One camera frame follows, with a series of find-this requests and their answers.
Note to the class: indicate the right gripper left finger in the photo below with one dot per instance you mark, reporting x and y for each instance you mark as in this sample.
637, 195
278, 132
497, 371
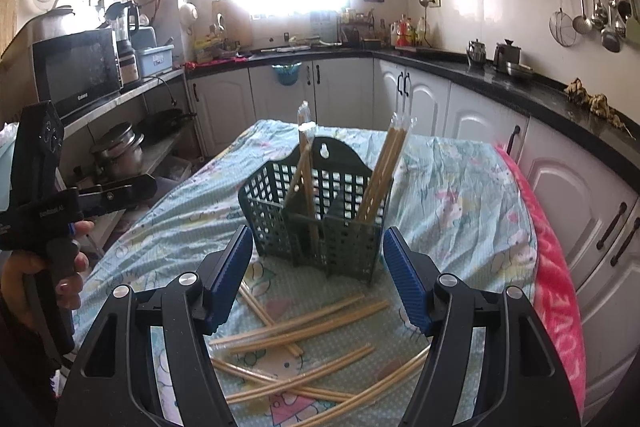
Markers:
221, 274

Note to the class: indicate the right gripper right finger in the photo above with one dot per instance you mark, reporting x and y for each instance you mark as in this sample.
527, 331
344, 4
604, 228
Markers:
414, 276

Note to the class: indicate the person's left hand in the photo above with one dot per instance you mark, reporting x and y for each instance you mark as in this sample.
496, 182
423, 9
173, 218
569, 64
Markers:
22, 266

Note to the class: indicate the bamboo chopstick pair centre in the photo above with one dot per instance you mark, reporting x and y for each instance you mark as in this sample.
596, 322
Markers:
305, 326

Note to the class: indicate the chopstick bundle in basket right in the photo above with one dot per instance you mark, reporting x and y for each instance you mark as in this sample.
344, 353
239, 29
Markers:
388, 158

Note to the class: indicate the chopstick bundle in basket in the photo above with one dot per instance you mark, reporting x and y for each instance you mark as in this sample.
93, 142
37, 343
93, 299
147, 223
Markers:
388, 158
303, 175

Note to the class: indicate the dark green utensil basket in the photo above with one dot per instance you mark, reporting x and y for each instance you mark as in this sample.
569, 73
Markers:
346, 247

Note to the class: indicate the bamboo chopstick single left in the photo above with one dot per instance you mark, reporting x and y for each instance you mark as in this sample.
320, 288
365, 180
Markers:
263, 316

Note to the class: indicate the Hello Kitty teal tablecloth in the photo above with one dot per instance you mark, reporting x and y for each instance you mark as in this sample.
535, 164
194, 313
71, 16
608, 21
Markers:
458, 202

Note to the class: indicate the steel pots on shelf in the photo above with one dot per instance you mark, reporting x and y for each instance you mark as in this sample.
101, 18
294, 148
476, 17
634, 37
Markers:
118, 154

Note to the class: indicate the bamboo chopstick bottom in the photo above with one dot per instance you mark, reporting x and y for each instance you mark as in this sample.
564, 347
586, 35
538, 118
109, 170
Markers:
299, 384

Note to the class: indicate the black microwave oven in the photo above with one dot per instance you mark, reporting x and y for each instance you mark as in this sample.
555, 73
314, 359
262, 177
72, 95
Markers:
76, 71

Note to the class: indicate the chopstick bundle in basket left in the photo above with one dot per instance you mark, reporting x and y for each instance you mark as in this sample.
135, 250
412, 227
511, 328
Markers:
303, 175

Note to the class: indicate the blue plastic box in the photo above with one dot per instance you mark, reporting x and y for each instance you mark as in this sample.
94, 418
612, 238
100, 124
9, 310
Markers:
154, 61

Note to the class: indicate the blue hanging bin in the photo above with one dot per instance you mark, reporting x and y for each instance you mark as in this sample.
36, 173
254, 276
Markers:
287, 74

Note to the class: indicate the blender on shelf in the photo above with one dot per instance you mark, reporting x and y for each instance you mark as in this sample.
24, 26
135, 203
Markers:
123, 18

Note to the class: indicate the steel kettle on counter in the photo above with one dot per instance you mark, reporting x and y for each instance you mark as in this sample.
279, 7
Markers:
476, 53

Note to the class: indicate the red bottle on counter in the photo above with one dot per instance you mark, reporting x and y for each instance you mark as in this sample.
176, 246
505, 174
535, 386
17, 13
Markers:
405, 35

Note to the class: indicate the black pot on counter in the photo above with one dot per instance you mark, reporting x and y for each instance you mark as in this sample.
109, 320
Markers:
506, 52

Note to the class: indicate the wire strainer on wall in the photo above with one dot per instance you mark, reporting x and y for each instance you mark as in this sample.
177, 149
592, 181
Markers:
561, 27

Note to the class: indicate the steel ladle on wall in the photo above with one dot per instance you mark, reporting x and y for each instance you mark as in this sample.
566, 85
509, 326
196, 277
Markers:
581, 23

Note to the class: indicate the green spatula on wall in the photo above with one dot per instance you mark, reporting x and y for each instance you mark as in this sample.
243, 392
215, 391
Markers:
633, 25

